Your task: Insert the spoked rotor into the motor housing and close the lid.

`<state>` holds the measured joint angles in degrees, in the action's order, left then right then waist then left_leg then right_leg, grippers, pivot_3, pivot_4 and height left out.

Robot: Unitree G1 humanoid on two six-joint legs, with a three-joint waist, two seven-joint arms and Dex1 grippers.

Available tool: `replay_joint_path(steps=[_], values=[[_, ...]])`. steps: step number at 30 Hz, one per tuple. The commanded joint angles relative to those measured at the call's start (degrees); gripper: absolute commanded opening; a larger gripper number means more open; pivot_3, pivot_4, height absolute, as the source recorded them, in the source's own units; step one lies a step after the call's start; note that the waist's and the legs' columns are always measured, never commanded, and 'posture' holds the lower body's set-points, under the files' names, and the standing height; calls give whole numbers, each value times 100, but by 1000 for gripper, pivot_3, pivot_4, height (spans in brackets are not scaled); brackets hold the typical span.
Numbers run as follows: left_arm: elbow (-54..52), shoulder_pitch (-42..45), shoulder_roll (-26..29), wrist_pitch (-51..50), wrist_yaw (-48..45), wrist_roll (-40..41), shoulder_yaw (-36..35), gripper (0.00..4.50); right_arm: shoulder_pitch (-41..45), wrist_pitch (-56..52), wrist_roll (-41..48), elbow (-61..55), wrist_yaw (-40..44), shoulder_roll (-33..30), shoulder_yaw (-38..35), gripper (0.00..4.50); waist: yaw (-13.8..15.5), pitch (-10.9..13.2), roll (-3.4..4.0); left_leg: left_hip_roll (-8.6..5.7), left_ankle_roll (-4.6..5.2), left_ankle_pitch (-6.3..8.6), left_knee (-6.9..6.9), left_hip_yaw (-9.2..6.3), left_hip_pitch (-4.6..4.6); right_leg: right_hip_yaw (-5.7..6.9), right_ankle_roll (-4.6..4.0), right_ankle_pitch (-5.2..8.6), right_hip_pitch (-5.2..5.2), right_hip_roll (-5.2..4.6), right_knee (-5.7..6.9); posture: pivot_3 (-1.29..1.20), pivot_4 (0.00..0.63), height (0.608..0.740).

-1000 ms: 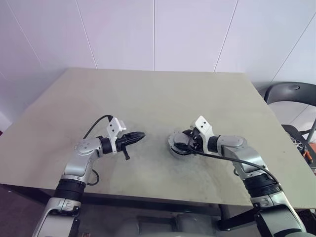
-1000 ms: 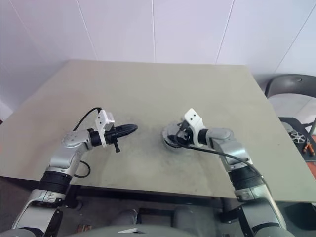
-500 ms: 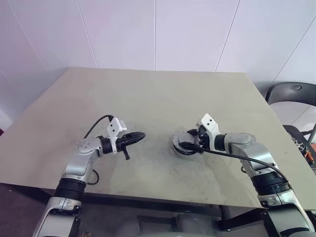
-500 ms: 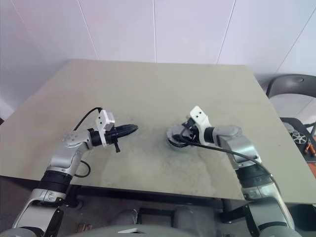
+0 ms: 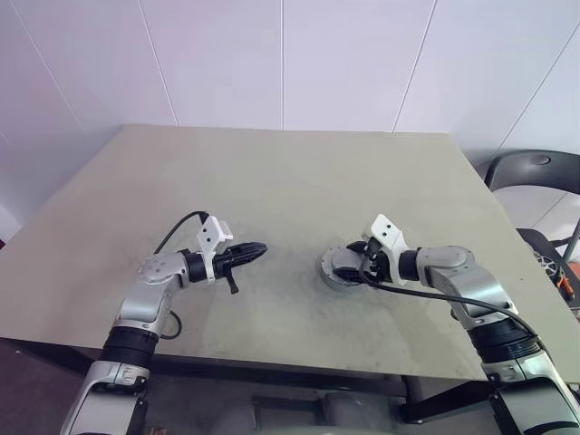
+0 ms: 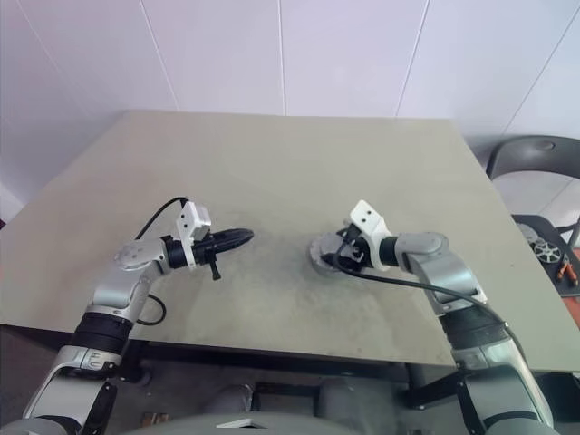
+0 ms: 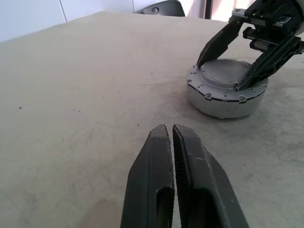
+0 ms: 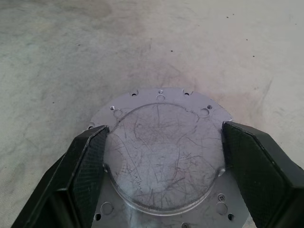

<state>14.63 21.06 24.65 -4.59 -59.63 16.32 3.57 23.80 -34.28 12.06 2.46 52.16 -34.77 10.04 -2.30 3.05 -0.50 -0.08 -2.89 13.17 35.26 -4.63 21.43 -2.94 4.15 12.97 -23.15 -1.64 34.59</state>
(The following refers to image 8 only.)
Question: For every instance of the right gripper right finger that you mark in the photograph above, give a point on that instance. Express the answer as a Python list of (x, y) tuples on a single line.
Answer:
[(259, 171)]

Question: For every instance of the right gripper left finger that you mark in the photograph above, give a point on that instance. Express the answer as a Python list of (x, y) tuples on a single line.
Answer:
[(71, 180)]

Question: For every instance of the round silver metal lid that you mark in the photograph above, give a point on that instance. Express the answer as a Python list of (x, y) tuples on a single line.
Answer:
[(161, 154)]

